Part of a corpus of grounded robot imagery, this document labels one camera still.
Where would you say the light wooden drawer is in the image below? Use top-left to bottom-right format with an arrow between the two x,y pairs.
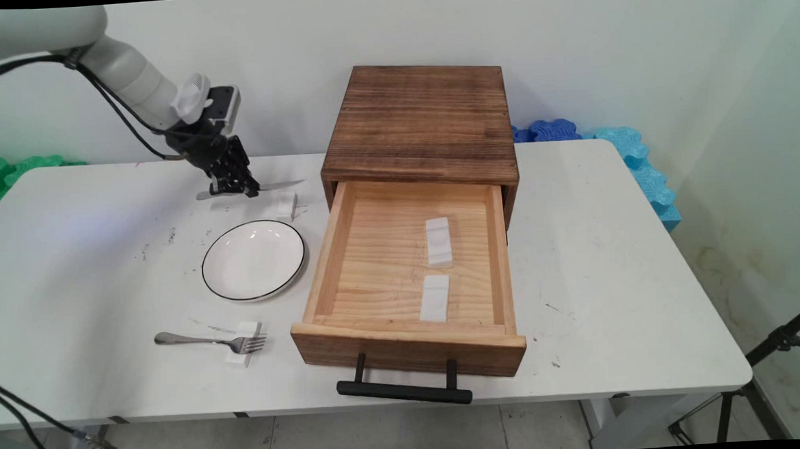
283,171 -> 530,389

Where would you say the silver table knife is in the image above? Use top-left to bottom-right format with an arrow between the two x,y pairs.
196,179 -> 308,202

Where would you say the black floor cable with plug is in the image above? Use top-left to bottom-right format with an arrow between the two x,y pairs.
0,372 -> 154,449

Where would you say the white foam rest block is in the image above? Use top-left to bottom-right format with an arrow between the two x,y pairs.
224,319 -> 265,368
274,191 -> 301,222
425,216 -> 455,269
417,274 -> 453,323

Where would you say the black and white wrist camera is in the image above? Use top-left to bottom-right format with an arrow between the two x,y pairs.
205,85 -> 243,137

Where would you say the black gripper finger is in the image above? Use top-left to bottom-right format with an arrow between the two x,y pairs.
206,158 -> 240,197
226,134 -> 262,199

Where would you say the silver fork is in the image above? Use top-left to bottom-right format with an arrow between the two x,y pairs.
154,326 -> 269,359

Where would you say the white ribbed wrist mount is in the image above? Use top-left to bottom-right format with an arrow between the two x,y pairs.
168,72 -> 215,126

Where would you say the white table leg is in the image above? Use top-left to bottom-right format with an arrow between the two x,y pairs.
579,392 -> 702,449

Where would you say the green foam mat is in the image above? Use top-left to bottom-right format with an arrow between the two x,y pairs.
0,152 -> 89,204

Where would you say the light blue foam mat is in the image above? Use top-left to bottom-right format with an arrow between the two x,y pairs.
580,123 -> 683,237

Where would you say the white plate with black rim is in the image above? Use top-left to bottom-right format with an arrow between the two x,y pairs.
199,217 -> 309,305

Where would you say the dark wooden drawer cabinet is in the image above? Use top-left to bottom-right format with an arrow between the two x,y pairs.
315,57 -> 524,239

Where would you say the black tripod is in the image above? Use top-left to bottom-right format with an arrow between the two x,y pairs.
661,298 -> 800,447

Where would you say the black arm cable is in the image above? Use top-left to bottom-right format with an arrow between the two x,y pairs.
0,46 -> 192,170

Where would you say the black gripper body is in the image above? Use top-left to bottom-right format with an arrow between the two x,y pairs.
164,118 -> 235,177

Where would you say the black drawer handle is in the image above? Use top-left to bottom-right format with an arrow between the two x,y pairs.
335,346 -> 475,412

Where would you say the dark blue foam mat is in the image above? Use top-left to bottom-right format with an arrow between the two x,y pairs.
510,118 -> 583,145

